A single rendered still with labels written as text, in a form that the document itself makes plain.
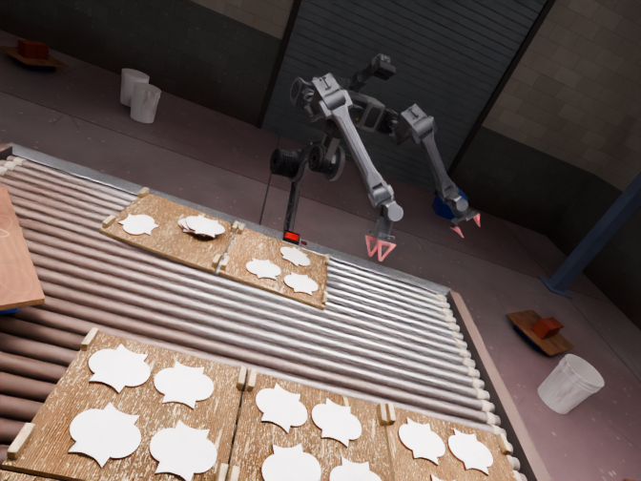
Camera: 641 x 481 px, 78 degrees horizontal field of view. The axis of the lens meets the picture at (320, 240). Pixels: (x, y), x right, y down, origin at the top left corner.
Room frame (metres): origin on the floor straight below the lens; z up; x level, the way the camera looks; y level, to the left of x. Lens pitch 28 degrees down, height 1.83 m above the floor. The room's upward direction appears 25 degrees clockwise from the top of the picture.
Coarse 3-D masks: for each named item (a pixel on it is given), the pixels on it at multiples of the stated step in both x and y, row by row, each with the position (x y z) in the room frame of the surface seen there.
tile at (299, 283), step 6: (288, 276) 1.27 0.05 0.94; (294, 276) 1.29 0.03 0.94; (300, 276) 1.31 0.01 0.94; (306, 276) 1.32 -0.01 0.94; (288, 282) 1.23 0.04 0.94; (294, 282) 1.25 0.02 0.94; (300, 282) 1.27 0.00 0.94; (306, 282) 1.28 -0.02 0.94; (312, 282) 1.30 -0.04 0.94; (294, 288) 1.21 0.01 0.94; (300, 288) 1.23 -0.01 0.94; (306, 288) 1.25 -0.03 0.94; (312, 288) 1.26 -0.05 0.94
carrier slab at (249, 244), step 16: (240, 240) 1.37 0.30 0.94; (256, 240) 1.42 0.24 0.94; (272, 240) 1.47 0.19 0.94; (240, 256) 1.27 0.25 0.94; (256, 256) 1.32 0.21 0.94; (272, 256) 1.36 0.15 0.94; (320, 256) 1.53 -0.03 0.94; (224, 272) 1.14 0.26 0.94; (240, 272) 1.18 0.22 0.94; (288, 272) 1.31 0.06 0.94; (304, 272) 1.36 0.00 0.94; (320, 272) 1.41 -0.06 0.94; (272, 288) 1.17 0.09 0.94; (288, 288) 1.21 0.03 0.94; (320, 288) 1.30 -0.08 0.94; (320, 304) 1.20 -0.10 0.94
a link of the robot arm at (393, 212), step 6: (390, 186) 1.43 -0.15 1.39; (390, 192) 1.42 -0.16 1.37; (372, 198) 1.39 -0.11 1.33; (390, 198) 1.42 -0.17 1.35; (372, 204) 1.41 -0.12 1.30; (378, 204) 1.39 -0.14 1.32; (384, 204) 1.33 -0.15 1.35; (390, 204) 1.33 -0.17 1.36; (396, 204) 1.33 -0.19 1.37; (384, 210) 1.35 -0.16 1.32; (390, 210) 1.32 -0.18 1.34; (396, 210) 1.32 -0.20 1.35; (402, 210) 1.33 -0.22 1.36; (384, 216) 1.35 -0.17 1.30; (390, 216) 1.31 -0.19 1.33; (396, 216) 1.32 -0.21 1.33; (402, 216) 1.32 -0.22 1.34
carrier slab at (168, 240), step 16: (128, 208) 1.25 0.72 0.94; (144, 208) 1.29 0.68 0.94; (160, 208) 1.34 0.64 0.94; (176, 208) 1.39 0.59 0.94; (112, 224) 1.12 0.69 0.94; (160, 224) 1.24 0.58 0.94; (176, 224) 1.28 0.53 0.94; (224, 224) 1.43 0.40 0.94; (128, 240) 1.08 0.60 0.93; (144, 240) 1.11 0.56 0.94; (160, 240) 1.15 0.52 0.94; (176, 240) 1.19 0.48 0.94; (192, 240) 1.23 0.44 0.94; (208, 240) 1.27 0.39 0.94; (224, 240) 1.32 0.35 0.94; (176, 256) 1.11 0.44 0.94; (192, 256) 1.15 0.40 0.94; (208, 256) 1.19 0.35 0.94
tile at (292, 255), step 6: (282, 252) 1.41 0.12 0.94; (288, 252) 1.43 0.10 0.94; (294, 252) 1.45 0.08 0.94; (300, 252) 1.47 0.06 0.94; (282, 258) 1.37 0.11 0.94; (288, 258) 1.39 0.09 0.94; (294, 258) 1.41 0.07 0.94; (300, 258) 1.43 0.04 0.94; (306, 258) 1.45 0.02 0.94; (294, 264) 1.37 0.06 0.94; (300, 264) 1.38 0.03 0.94; (306, 264) 1.40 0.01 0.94
